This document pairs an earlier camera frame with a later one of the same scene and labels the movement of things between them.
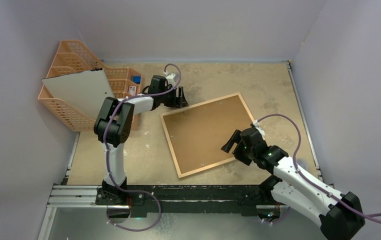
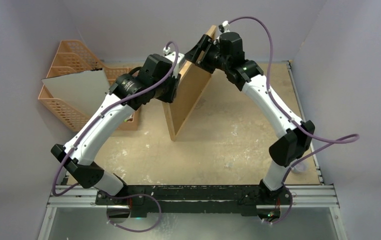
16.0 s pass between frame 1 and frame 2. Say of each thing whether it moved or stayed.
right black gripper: moved
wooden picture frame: moved
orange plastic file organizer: stayed
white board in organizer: stayed
